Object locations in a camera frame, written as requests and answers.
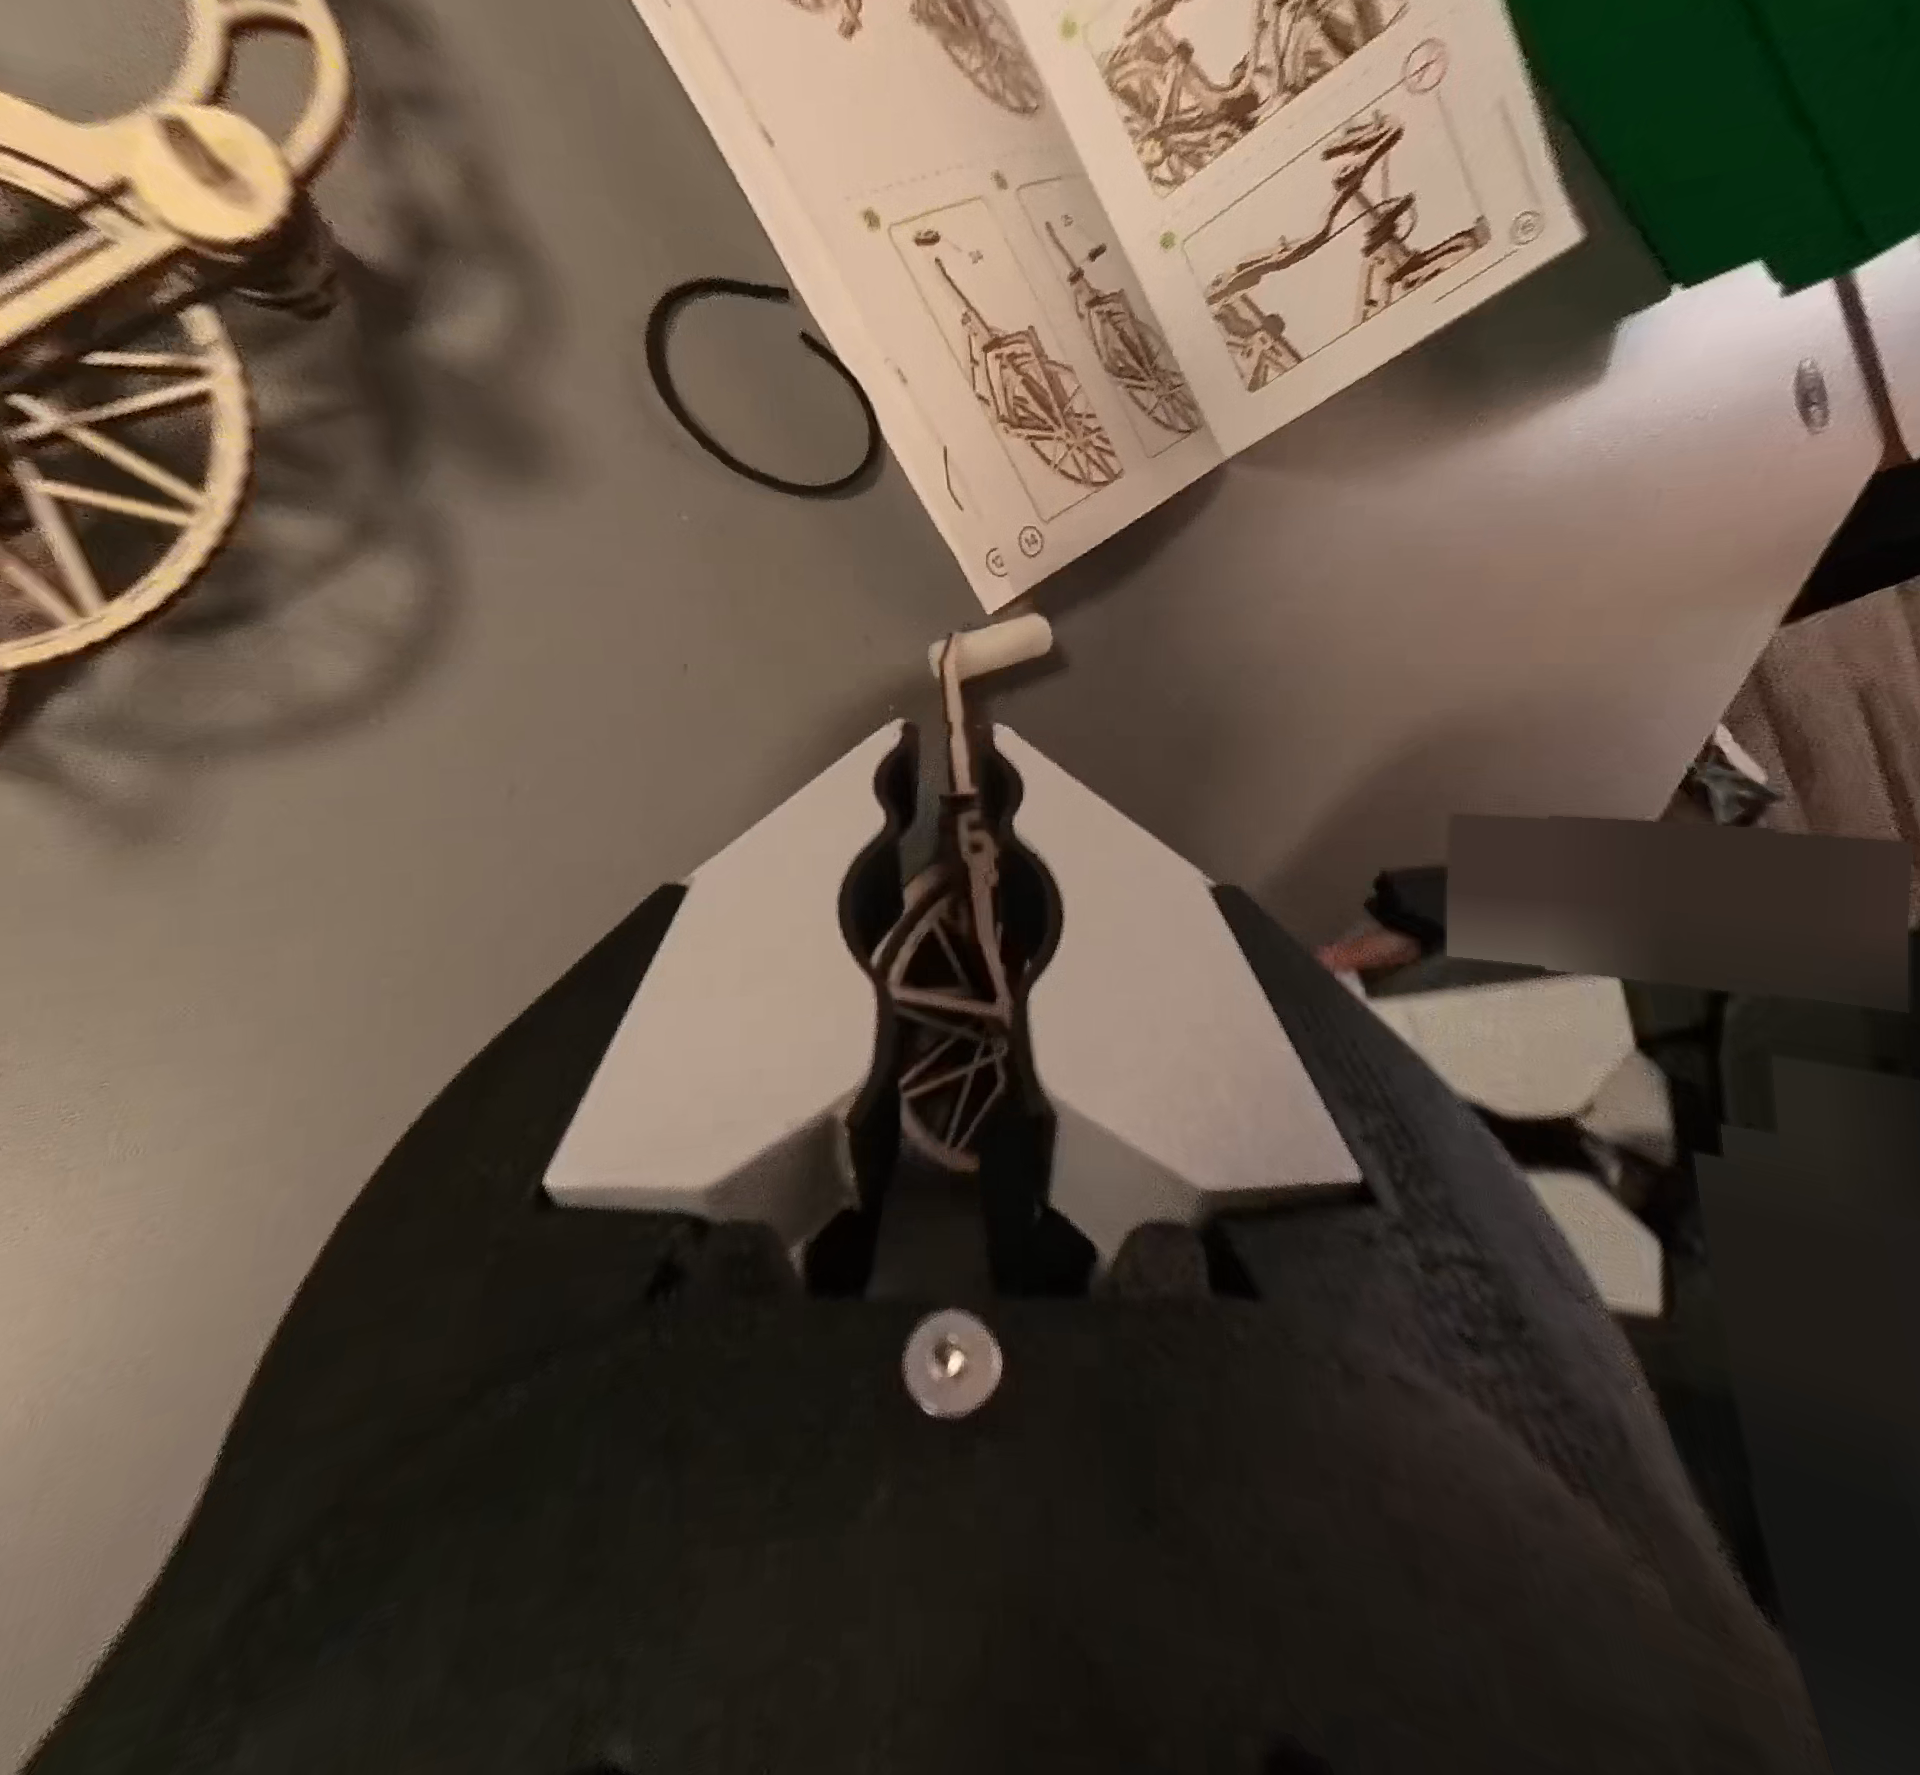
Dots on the stack of green bins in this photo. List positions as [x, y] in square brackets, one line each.
[1679, 35]

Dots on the wooden bicycle frame wheel assembly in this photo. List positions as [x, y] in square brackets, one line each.
[194, 156]

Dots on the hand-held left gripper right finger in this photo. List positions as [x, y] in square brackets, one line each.
[1186, 1041]

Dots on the white instruction booklet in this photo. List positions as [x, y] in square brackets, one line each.
[811, 80]

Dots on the small oval table fitting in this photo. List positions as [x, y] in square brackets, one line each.
[1812, 395]

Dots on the small white cylinder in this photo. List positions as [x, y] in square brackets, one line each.
[1008, 646]

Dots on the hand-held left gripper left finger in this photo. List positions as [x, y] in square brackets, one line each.
[722, 1041]

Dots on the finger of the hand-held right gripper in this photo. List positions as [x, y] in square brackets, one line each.
[1605, 1242]
[1515, 1048]

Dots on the wooden fork wheel assembly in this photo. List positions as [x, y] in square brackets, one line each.
[956, 770]

